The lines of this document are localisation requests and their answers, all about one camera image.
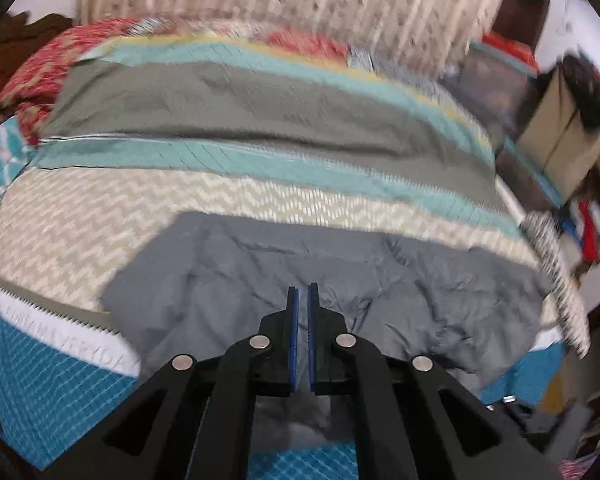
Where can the leaf print curtain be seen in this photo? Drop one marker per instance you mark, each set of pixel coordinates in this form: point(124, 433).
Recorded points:
point(330, 0)

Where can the grey puffer jacket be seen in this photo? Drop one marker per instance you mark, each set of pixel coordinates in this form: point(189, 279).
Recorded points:
point(230, 280)

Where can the dark wooden cabinet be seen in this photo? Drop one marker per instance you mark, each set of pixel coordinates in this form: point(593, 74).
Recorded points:
point(522, 5)

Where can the black bag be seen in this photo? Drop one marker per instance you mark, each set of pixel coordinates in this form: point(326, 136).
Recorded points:
point(590, 90)

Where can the striped patterned bedspread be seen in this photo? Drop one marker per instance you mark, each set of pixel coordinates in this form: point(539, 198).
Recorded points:
point(130, 210)

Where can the dark storage box teal trim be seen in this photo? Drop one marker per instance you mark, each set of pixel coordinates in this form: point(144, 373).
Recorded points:
point(500, 100)

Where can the red cloth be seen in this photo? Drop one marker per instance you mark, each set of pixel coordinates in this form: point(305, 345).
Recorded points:
point(510, 47)

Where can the cardboard box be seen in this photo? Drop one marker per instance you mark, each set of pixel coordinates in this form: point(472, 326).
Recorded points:
point(555, 130)

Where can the pile of colourful clothes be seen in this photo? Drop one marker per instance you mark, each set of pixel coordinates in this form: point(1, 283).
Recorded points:
point(592, 230)

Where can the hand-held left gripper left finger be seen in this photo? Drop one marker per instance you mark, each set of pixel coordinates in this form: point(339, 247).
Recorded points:
point(293, 340)

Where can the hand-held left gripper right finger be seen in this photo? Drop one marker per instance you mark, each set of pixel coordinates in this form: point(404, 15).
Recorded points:
point(312, 340)

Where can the black white patterned cloth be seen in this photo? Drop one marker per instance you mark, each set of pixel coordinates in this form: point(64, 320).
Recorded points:
point(555, 270)

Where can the carved wooden headboard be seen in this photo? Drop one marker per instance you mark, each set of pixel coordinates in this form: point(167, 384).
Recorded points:
point(35, 30)

